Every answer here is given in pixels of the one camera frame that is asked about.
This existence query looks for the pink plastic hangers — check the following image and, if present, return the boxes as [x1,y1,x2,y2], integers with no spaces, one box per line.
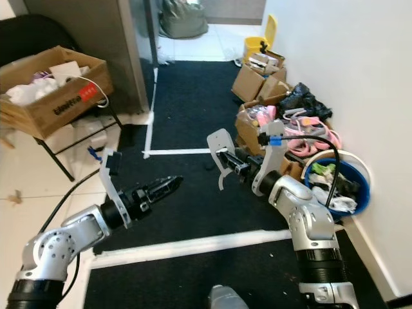
[286,119,342,155]

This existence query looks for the blue round rubbish bin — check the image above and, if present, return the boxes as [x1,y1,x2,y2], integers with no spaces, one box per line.
[303,150,372,214]

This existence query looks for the white packaging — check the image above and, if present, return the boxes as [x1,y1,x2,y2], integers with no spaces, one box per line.
[250,53,281,73]

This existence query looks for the grey-green filled bag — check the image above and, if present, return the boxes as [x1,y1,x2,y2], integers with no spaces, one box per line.
[160,0,209,39]

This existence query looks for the grey cabinet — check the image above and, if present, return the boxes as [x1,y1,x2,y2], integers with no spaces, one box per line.
[200,0,274,25]

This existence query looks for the white crumpled plastic bag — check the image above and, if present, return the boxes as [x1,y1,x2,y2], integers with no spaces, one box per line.
[6,82,50,108]

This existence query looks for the white plastic sack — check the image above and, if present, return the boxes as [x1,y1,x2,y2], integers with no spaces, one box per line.
[61,119,104,153]

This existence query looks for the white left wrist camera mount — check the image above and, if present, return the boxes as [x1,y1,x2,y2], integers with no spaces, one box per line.
[100,148,135,229]

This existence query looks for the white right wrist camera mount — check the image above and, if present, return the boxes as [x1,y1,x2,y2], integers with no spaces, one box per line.
[254,119,287,196]

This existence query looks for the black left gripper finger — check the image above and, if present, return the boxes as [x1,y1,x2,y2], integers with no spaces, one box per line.
[150,176,183,192]
[154,183,183,203]

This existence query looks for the small open cardboard box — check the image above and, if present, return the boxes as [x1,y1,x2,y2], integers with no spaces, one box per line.
[232,50,290,104]

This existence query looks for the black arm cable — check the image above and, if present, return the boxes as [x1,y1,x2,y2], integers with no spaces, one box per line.
[261,134,342,207]
[39,169,104,234]

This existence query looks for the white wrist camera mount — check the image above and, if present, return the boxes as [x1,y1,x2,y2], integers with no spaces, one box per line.
[254,119,287,196]
[100,148,135,229]

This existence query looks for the blue small item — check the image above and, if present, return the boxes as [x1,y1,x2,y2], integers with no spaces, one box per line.
[89,147,107,162]

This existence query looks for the grey robot foot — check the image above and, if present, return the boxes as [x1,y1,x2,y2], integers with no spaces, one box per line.
[207,285,252,309]

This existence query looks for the black plastic bag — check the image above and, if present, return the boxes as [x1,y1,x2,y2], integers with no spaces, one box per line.
[277,82,332,123]

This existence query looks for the grey partition panel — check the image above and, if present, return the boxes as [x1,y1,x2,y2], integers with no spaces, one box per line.
[24,0,149,115]

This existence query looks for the white crumpled trash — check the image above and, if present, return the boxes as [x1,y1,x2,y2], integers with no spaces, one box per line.
[312,182,359,213]

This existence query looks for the black floor carpet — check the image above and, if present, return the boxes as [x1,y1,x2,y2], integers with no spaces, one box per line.
[84,61,390,309]

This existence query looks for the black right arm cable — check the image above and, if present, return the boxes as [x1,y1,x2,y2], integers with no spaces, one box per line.
[261,134,342,207]

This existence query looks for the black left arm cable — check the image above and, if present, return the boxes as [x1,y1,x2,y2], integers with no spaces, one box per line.
[39,169,104,234]

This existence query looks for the white thin cable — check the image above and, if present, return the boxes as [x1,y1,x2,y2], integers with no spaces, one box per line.
[77,76,109,109]

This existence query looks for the long white floor tape strip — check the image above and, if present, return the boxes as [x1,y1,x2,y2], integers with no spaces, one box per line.
[90,229,342,270]

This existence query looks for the large printed cardboard box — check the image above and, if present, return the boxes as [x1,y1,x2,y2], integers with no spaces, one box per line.
[0,45,113,141]

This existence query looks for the black chair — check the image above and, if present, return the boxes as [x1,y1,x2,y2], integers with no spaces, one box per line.
[0,14,68,65]

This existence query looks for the black metal stand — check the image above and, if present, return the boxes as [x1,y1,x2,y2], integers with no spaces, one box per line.
[32,106,123,182]

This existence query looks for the white paper sheet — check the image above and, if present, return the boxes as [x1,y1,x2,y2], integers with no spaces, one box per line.
[50,62,83,84]

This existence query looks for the yellow plastic bin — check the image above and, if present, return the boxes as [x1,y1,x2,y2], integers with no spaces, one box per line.
[243,14,277,62]

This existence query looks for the white plastic bracket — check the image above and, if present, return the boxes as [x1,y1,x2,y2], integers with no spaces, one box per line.
[207,129,237,191]

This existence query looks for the green crumpled trash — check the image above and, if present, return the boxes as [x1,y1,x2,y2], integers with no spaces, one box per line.
[310,163,335,176]

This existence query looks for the cardboard box with pink items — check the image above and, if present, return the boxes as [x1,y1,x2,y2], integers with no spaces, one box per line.
[235,100,303,178]

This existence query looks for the pink soft item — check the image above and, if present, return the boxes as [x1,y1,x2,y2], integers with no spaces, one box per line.
[254,105,279,127]

